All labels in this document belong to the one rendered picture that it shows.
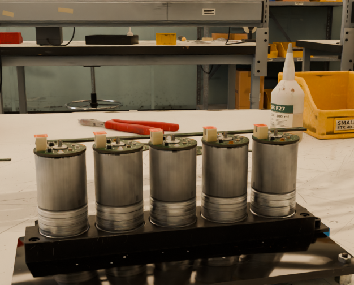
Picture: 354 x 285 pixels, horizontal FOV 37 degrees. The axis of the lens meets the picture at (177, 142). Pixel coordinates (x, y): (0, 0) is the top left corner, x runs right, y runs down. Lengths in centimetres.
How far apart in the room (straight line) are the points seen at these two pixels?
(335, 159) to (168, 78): 423
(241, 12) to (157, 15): 40
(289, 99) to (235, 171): 27
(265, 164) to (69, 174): 10
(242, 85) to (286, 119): 382
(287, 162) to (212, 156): 4
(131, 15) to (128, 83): 220
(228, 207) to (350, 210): 12
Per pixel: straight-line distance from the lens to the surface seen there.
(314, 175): 44
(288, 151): 27
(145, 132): 57
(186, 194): 26
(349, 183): 42
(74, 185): 25
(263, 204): 28
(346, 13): 278
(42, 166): 25
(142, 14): 253
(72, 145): 26
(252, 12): 260
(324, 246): 28
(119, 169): 25
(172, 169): 26
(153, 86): 469
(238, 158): 26
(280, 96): 53
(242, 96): 437
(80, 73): 469
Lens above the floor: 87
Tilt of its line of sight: 13 degrees down
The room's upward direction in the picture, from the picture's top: straight up
